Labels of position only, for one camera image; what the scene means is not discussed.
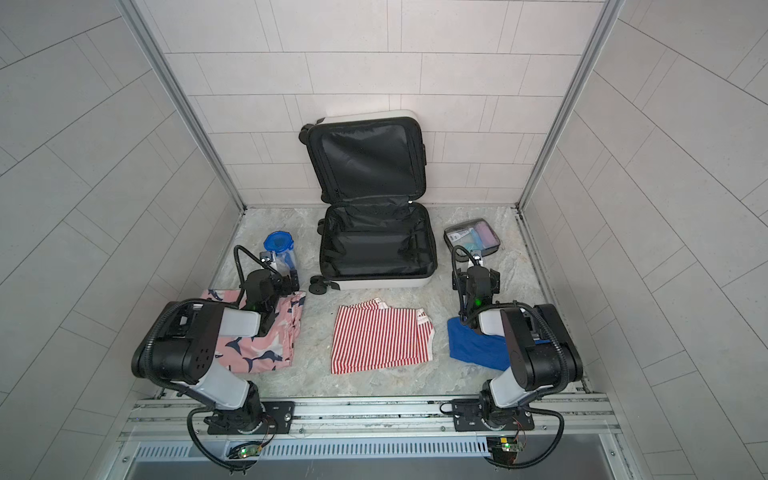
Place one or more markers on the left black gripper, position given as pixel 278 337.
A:
pixel 287 282

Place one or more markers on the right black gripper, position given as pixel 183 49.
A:
pixel 475 274

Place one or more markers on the clear toiletry pouch black trim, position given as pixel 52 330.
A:
pixel 475 235

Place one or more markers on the blue t-shirt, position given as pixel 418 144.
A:
pixel 470 347

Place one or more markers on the pink shark print garment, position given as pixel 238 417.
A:
pixel 274 351

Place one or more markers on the red white striped shirt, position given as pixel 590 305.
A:
pixel 373 336

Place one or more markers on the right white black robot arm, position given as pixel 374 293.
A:
pixel 542 358

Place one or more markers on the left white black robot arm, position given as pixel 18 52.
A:
pixel 206 348

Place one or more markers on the clear container with blue lid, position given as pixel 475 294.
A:
pixel 280 246

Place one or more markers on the black and white open suitcase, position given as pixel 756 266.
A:
pixel 375 234

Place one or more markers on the right green circuit board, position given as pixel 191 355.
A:
pixel 504 450

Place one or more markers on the green circuit board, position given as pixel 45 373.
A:
pixel 245 451
pixel 504 450

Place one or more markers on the left green circuit board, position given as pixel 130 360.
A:
pixel 245 451

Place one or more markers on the aluminium mounting rail frame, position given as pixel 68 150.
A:
pixel 574 435

